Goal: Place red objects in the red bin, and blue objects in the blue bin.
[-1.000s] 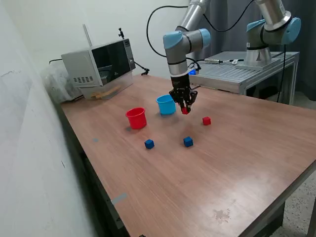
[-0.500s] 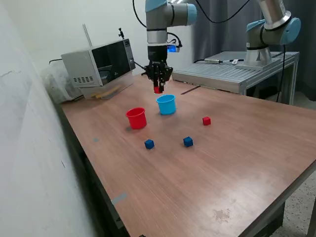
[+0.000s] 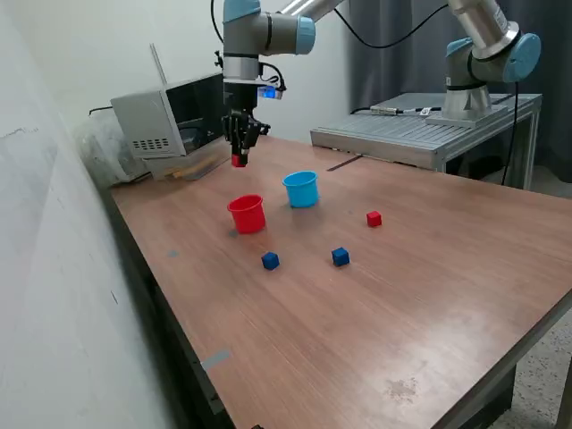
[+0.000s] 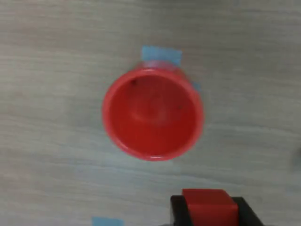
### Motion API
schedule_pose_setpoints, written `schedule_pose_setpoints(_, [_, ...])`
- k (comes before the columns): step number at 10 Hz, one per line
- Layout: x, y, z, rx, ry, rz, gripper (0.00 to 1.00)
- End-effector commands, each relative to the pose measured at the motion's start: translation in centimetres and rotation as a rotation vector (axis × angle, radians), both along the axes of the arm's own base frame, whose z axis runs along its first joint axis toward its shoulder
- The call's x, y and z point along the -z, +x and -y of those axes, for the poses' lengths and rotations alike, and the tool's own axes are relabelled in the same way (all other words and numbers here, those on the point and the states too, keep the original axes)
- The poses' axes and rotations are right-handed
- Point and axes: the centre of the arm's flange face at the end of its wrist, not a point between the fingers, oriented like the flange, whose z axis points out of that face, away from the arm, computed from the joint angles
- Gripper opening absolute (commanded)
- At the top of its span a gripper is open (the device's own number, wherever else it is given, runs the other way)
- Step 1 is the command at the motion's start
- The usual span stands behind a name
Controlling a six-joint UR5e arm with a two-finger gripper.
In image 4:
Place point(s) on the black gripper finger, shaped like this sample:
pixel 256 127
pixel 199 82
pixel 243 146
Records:
pixel 247 214
pixel 179 212

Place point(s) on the red cube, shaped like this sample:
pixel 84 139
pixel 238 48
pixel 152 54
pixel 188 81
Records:
pixel 209 207

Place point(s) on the blue tape patch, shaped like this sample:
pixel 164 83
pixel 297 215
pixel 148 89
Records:
pixel 162 54
pixel 107 221

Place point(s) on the red plastic cup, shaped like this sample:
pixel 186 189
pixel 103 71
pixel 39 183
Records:
pixel 152 117

